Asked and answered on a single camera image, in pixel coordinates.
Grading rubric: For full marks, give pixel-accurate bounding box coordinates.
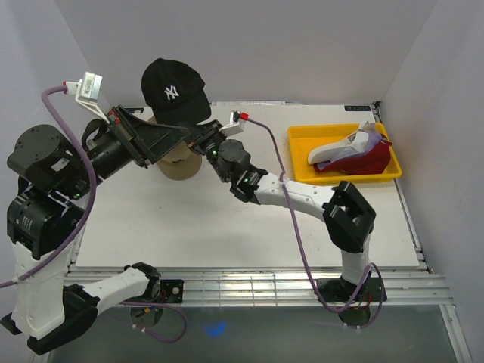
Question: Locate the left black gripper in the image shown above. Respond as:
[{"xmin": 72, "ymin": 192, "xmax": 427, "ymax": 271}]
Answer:
[{"xmin": 59, "ymin": 103, "xmax": 190, "ymax": 199}]

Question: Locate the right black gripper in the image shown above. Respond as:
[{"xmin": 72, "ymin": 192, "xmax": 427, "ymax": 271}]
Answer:
[{"xmin": 183, "ymin": 121, "xmax": 230, "ymax": 185}]

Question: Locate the beige baseball cap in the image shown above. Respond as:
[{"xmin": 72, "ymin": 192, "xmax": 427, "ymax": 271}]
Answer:
[{"xmin": 146, "ymin": 115, "xmax": 203, "ymax": 182}]

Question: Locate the black and white cap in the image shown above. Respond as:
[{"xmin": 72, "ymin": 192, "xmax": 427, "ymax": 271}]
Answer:
[{"xmin": 141, "ymin": 58, "xmax": 212, "ymax": 126}]

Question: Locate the white baseball cap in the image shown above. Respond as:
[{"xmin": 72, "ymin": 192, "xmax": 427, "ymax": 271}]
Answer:
[{"xmin": 307, "ymin": 121, "xmax": 375, "ymax": 165}]

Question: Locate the lavender cap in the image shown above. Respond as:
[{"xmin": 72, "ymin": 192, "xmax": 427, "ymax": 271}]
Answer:
[{"xmin": 313, "ymin": 129, "xmax": 383, "ymax": 171}]

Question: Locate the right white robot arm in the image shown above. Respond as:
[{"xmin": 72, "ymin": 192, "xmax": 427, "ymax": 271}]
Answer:
[{"xmin": 188, "ymin": 120, "xmax": 376, "ymax": 300}]

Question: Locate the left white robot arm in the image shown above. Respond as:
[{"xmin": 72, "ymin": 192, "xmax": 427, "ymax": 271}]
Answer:
[{"xmin": 1, "ymin": 107, "xmax": 189, "ymax": 355}]

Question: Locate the yellow plastic tray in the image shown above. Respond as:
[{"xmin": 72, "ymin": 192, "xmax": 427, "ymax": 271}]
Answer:
[{"xmin": 287, "ymin": 123, "xmax": 402, "ymax": 185}]

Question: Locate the red cap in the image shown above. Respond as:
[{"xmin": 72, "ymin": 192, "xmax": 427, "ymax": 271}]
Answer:
[{"xmin": 318, "ymin": 134, "xmax": 392, "ymax": 175}]

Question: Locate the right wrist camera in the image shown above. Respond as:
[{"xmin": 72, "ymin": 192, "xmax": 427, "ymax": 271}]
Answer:
[{"xmin": 219, "ymin": 110, "xmax": 249, "ymax": 137}]

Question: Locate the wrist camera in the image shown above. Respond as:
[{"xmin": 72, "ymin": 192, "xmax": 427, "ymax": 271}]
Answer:
[
  {"xmin": 219, "ymin": 110, "xmax": 249, "ymax": 137},
  {"xmin": 63, "ymin": 72, "xmax": 104, "ymax": 118}
]

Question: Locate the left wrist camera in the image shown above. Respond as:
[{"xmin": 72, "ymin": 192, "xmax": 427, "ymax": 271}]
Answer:
[{"xmin": 63, "ymin": 72, "xmax": 104, "ymax": 118}]

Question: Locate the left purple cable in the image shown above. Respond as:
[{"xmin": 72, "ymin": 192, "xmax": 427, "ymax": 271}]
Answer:
[{"xmin": 0, "ymin": 85, "xmax": 188, "ymax": 344}]

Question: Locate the aluminium frame rail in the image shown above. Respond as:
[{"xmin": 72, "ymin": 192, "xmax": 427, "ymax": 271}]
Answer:
[{"xmin": 64, "ymin": 270, "xmax": 453, "ymax": 307}]

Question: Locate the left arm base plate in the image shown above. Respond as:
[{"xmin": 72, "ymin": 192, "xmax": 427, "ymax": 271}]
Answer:
[{"xmin": 159, "ymin": 279, "xmax": 185, "ymax": 304}]

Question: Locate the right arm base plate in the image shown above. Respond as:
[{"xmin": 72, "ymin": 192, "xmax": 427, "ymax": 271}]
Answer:
[{"xmin": 317, "ymin": 277, "xmax": 387, "ymax": 303}]

